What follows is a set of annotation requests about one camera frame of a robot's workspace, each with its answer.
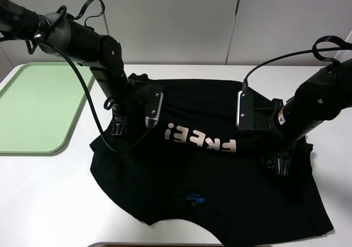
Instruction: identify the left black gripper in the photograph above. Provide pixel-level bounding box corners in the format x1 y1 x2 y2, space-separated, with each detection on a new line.
111 79 160 136

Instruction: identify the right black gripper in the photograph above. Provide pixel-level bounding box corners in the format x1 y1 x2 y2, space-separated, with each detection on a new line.
254 98 295 177

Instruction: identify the black short sleeve t-shirt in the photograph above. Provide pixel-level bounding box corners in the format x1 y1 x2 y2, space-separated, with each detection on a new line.
90 79 333 246

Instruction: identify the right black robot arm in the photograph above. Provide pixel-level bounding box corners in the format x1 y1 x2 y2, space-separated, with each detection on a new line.
252 60 351 176

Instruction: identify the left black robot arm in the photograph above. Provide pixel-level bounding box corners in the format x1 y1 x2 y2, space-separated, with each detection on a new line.
1 0 163 135

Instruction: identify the light green plastic tray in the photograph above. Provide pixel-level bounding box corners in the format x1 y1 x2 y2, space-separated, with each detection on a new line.
1 63 85 155

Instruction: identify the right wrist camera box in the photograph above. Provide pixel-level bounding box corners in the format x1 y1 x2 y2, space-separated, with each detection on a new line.
236 90 273 131

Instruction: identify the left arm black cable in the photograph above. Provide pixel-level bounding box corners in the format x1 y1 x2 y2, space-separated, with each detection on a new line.
34 0 151 153

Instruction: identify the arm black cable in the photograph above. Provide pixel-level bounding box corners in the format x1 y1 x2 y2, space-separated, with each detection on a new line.
241 36 349 91
34 0 151 153

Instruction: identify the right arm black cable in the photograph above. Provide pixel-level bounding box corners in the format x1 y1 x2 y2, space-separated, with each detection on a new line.
241 36 349 91

